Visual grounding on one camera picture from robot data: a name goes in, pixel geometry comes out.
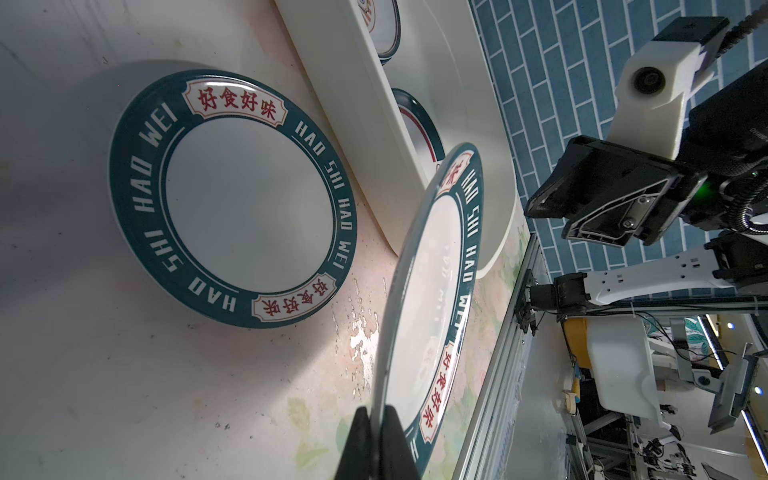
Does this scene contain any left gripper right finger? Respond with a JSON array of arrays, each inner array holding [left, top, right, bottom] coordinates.
[[379, 405, 420, 480]]

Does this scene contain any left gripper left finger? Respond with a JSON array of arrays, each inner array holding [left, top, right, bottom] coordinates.
[[334, 406, 372, 480]]

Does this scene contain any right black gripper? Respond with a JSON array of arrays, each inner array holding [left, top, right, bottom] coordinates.
[[524, 62, 767, 247]]

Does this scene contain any green red rim plate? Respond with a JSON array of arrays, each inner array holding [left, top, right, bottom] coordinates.
[[392, 88, 445, 181]]

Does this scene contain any orange sunburst plate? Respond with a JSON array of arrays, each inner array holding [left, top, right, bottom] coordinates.
[[357, 0, 402, 65]]

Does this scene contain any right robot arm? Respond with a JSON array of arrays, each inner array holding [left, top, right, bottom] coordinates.
[[525, 65, 767, 316]]

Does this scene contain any white plastic bin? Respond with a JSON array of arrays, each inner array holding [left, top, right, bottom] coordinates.
[[277, 1, 525, 276]]

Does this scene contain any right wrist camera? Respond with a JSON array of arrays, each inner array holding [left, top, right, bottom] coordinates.
[[607, 16, 730, 160]]

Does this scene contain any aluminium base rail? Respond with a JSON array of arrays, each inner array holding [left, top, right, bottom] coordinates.
[[453, 234, 542, 479]]

